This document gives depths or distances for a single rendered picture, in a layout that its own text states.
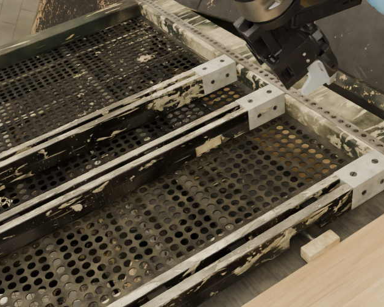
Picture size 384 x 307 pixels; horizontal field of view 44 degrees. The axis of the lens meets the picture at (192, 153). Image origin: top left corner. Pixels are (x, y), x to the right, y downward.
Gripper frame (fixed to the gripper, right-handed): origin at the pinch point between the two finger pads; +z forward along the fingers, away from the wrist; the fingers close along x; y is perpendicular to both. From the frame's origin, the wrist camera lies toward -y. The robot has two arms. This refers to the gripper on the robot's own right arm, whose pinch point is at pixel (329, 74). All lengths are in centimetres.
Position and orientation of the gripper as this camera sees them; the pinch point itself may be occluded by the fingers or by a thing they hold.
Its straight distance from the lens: 78.3
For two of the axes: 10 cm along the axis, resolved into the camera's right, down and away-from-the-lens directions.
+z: 5.0, 4.1, 7.6
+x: 4.6, 6.2, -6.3
